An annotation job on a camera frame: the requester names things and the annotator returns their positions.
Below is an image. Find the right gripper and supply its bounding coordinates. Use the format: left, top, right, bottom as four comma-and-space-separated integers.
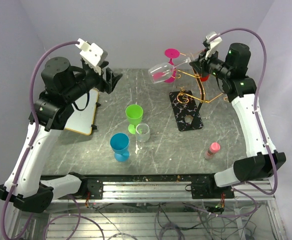
190, 46, 232, 81

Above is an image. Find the magenta wine glass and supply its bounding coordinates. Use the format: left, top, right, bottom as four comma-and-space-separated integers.
164, 48, 180, 83

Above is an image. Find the clear glass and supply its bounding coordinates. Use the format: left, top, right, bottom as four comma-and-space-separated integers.
148, 57, 191, 84
135, 123, 150, 143

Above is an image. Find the green wine glass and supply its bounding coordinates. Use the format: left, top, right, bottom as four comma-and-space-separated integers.
125, 104, 144, 135

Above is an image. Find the red wine glass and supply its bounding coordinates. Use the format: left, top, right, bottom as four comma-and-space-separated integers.
200, 73, 210, 82

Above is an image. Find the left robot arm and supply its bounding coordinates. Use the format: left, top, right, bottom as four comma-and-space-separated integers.
0, 56, 123, 213

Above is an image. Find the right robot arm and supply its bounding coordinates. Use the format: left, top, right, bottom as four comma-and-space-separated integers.
190, 43, 286, 198

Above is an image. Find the gold wine glass rack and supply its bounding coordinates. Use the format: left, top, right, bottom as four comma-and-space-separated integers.
171, 53, 223, 105

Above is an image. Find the black marbled rack base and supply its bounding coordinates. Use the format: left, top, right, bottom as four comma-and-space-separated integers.
169, 90, 203, 132

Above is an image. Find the blue wine glass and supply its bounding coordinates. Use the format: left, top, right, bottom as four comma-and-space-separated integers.
110, 132, 130, 162

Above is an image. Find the clear glass front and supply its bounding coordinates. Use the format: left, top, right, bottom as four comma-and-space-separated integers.
135, 123, 150, 143

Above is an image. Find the pink small bottle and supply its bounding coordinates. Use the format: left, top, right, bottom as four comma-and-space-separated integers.
204, 142, 221, 160

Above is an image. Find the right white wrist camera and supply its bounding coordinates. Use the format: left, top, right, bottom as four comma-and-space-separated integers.
203, 31, 223, 60

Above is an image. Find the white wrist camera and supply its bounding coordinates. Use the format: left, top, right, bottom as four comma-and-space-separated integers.
76, 38, 108, 76
203, 31, 223, 60

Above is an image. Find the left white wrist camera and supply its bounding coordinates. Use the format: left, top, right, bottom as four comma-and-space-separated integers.
76, 38, 108, 76

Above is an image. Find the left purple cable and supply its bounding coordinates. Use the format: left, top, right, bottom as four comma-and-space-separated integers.
0, 41, 104, 240

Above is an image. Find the purple cable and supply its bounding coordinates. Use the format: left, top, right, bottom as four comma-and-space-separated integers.
183, 27, 278, 218
0, 41, 104, 240

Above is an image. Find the white board gold frame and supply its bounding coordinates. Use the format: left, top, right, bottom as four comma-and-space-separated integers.
64, 89, 99, 136

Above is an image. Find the aluminium mounting rail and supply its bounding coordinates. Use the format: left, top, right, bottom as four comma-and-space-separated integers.
40, 181, 275, 203

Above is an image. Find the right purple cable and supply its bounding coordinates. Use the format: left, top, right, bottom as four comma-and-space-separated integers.
183, 27, 278, 218

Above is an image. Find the cable tangle under table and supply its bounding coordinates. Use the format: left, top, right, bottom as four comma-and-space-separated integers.
85, 199, 259, 240

